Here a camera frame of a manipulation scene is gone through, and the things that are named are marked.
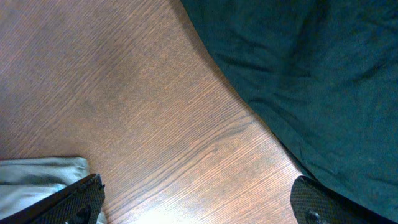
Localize khaki shorts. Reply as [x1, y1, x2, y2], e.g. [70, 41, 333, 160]
[1, 157, 107, 223]

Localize black garment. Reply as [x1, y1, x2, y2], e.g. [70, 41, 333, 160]
[182, 0, 397, 220]

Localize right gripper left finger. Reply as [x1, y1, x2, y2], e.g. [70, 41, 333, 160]
[1, 174, 105, 224]

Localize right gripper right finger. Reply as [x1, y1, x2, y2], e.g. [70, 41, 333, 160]
[290, 175, 395, 224]

